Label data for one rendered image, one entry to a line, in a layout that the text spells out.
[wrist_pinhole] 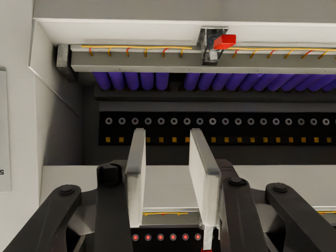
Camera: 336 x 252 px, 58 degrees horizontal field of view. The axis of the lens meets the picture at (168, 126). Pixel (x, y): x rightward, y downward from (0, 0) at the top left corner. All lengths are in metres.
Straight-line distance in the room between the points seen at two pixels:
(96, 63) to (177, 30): 0.10
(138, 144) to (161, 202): 0.16
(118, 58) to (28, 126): 0.12
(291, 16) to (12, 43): 0.28
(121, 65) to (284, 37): 0.18
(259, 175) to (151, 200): 0.12
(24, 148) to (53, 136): 0.05
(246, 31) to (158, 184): 0.19
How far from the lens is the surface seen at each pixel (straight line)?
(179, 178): 0.33
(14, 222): 0.36
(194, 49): 0.36
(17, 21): 0.34
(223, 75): 0.40
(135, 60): 0.36
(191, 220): 0.41
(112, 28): 0.33
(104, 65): 0.36
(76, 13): 0.33
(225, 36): 0.26
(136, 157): 0.16
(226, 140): 0.48
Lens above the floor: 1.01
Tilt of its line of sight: 5 degrees up
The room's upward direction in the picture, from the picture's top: 180 degrees counter-clockwise
